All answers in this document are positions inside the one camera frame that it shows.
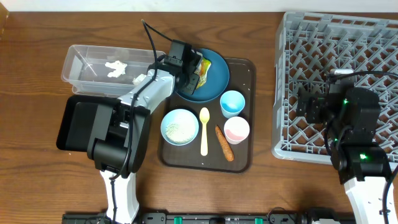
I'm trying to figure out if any clear plastic bin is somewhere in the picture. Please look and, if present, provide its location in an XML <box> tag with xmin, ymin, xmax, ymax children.
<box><xmin>62</xmin><ymin>45</ymin><xmax>164</xmax><ymax>98</ymax></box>

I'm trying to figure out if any light blue bowl with rice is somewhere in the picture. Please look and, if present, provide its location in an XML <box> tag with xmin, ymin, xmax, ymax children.
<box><xmin>160</xmin><ymin>109</ymin><xmax>199</xmax><ymax>146</ymax></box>

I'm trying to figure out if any yellow plastic spoon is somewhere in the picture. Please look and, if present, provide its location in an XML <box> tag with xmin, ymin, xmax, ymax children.
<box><xmin>199</xmin><ymin>107</ymin><xmax>210</xmax><ymax>156</ymax></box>

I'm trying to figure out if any orange carrot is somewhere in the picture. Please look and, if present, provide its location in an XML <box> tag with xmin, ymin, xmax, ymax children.
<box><xmin>215</xmin><ymin>125</ymin><xmax>234</xmax><ymax>162</ymax></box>

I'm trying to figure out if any dark blue plate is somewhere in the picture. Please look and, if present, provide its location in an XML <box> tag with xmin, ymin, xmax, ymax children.
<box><xmin>177</xmin><ymin>49</ymin><xmax>230</xmax><ymax>103</ymax></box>

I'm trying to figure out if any yellow green snack wrapper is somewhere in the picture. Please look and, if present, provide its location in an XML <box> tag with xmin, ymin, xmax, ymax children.
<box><xmin>194</xmin><ymin>58</ymin><xmax>211</xmax><ymax>88</ymax></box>

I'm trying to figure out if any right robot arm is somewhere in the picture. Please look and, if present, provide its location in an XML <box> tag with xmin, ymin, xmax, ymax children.
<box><xmin>296</xmin><ymin>75</ymin><xmax>397</xmax><ymax>223</ymax></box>

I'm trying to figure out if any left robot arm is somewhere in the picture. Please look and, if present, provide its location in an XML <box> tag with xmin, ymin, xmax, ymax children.
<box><xmin>87</xmin><ymin>40</ymin><xmax>204</xmax><ymax>223</ymax></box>

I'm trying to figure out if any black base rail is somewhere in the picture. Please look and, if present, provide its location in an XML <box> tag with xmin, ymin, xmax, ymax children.
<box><xmin>61</xmin><ymin>211</ymin><xmax>355</xmax><ymax>224</ymax></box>

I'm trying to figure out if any grey dishwasher rack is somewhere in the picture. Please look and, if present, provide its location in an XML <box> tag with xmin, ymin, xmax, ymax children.
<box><xmin>271</xmin><ymin>12</ymin><xmax>397</xmax><ymax>167</ymax></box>

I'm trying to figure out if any pink cup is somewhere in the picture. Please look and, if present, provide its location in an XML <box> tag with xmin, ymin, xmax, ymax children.
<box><xmin>224</xmin><ymin>116</ymin><xmax>250</xmax><ymax>144</ymax></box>

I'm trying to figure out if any black tray bin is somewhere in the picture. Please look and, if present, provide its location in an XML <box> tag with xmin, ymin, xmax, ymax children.
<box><xmin>55</xmin><ymin>95</ymin><xmax>150</xmax><ymax>157</ymax></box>

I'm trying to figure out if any light blue cup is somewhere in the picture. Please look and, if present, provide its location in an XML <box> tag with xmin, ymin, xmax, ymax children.
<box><xmin>220</xmin><ymin>90</ymin><xmax>246</xmax><ymax>118</ymax></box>

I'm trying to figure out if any brown serving tray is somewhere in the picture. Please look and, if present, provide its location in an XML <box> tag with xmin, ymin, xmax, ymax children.
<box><xmin>158</xmin><ymin>58</ymin><xmax>256</xmax><ymax>173</ymax></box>

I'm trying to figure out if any white tissue large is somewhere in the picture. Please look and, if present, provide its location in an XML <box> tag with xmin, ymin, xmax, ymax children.
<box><xmin>132</xmin><ymin>74</ymin><xmax>147</xmax><ymax>85</ymax></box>

